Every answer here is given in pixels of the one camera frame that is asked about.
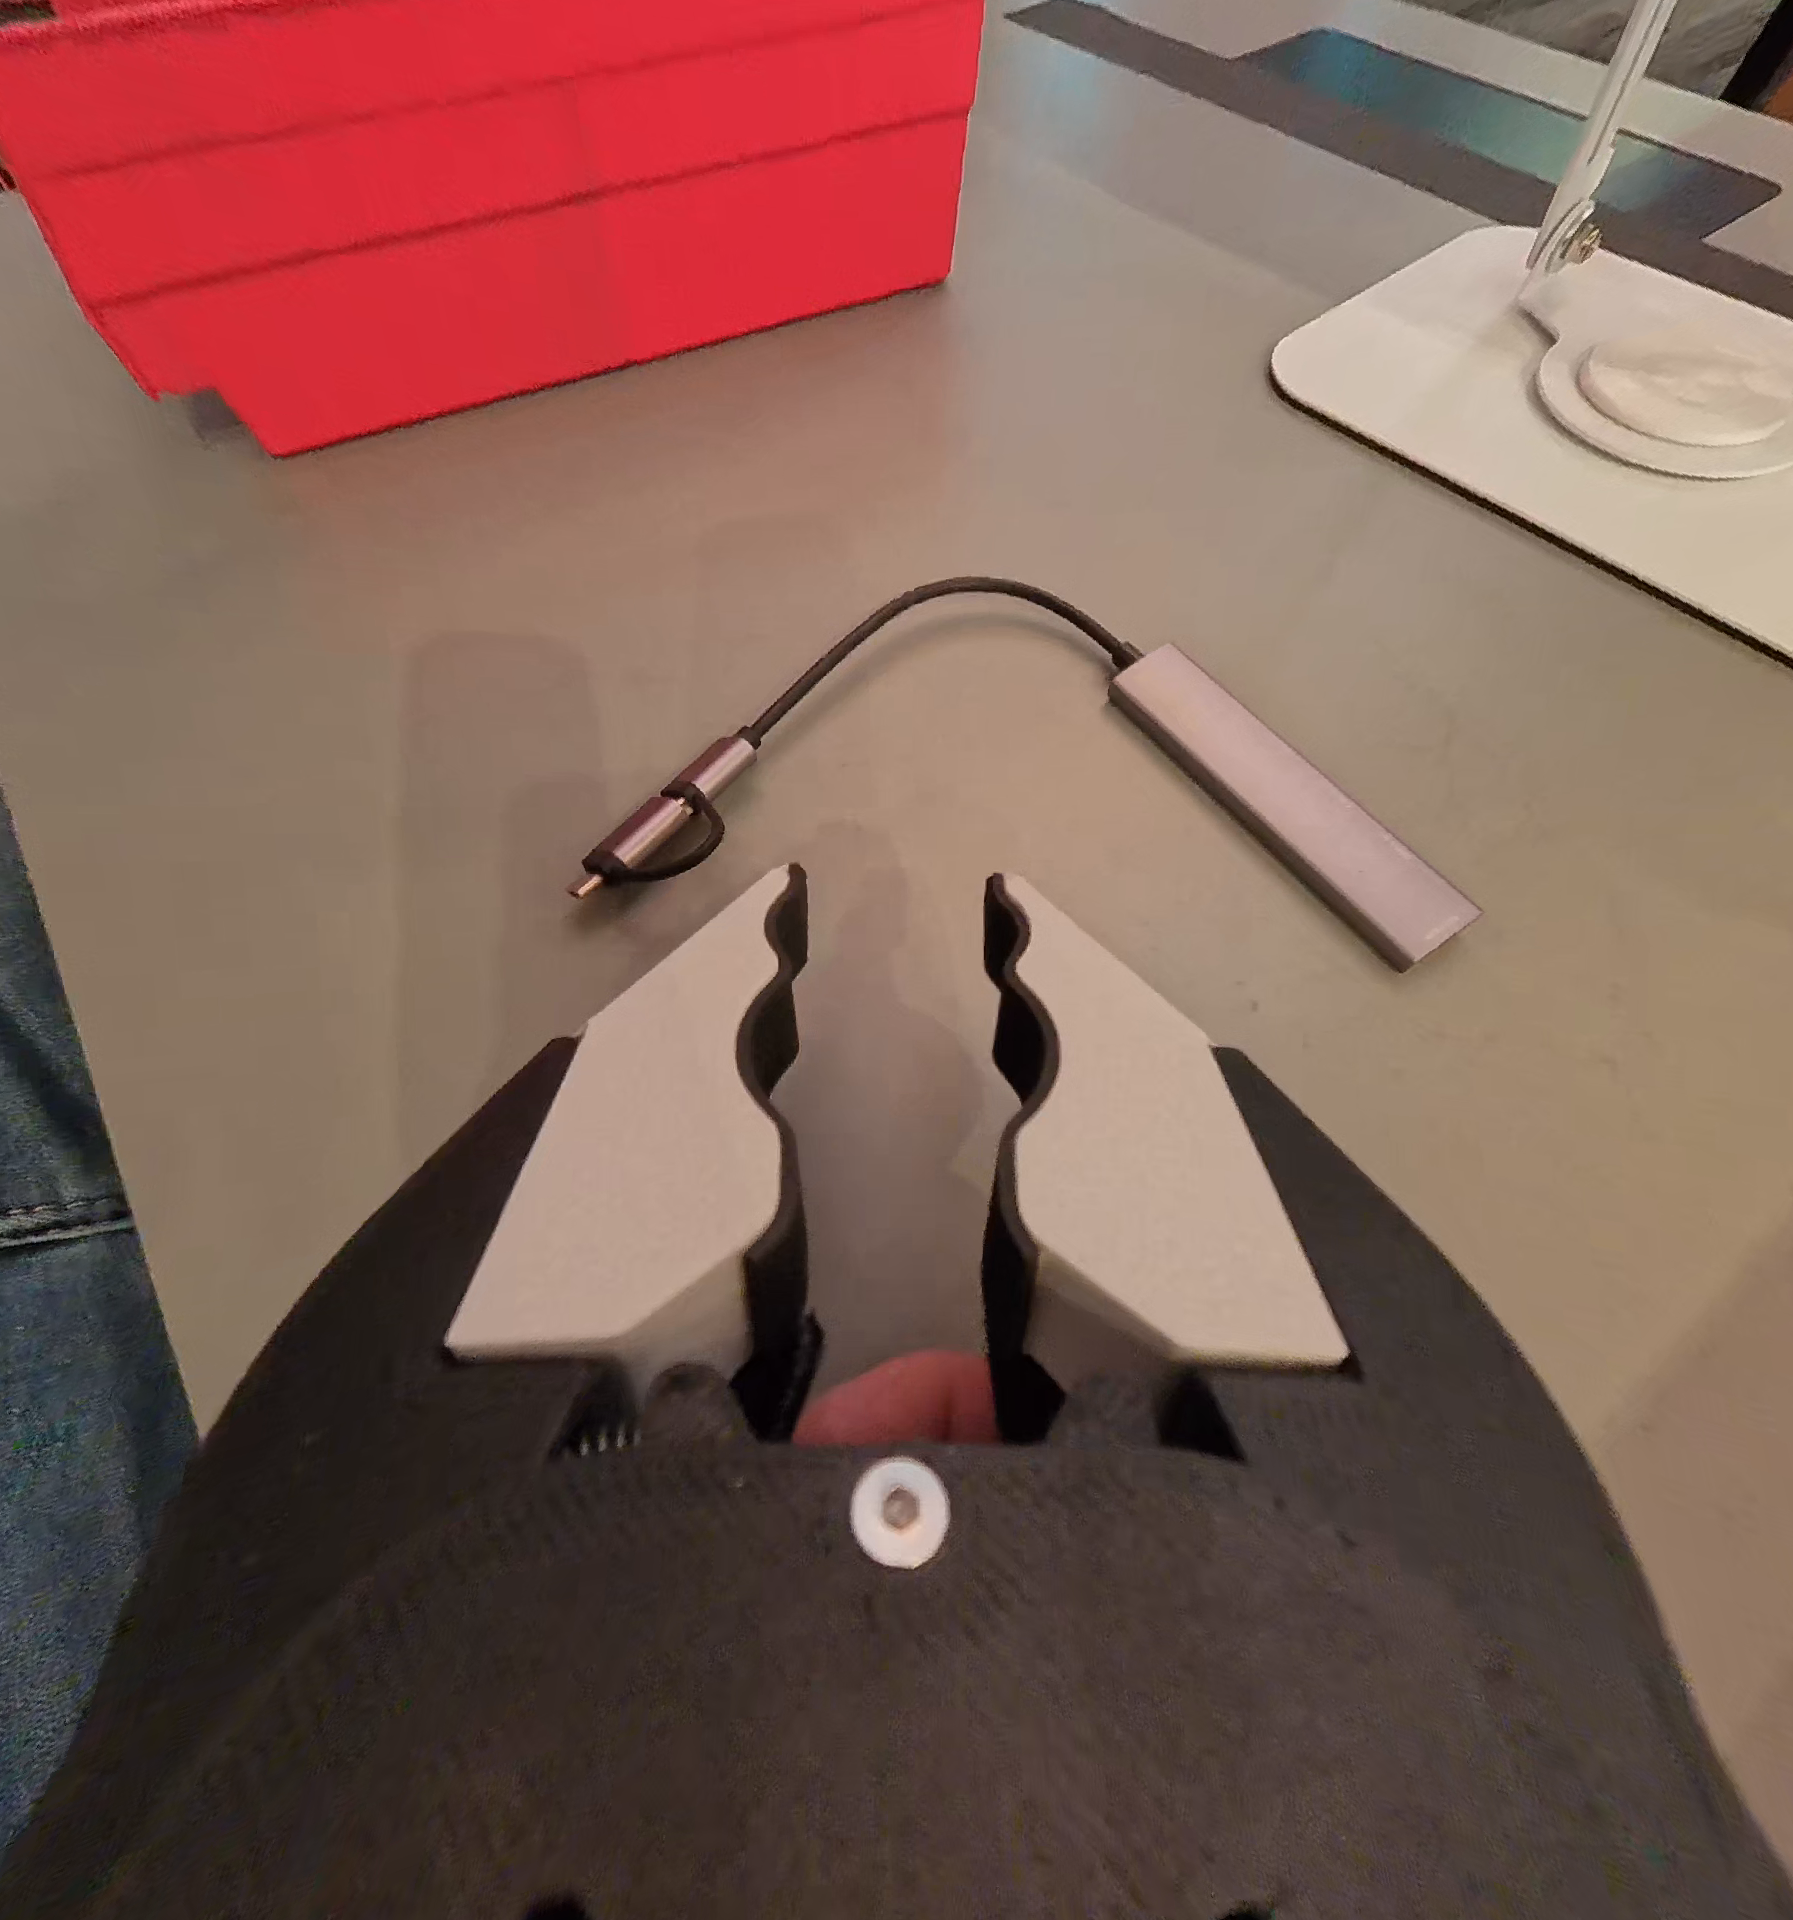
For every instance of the white metal stand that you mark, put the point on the white metal stand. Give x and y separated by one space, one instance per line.
1420 376

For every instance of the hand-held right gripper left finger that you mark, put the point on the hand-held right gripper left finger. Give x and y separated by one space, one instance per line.
641 1184

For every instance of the grey usb hub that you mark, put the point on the grey usb hub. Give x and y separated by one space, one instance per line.
1286 810

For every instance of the person's jeans leg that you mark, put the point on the person's jeans leg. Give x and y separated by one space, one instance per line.
24 1351

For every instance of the red plastic bin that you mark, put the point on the red plastic bin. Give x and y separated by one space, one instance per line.
504 210

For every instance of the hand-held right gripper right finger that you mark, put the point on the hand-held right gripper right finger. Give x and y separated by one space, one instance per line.
1166 1200

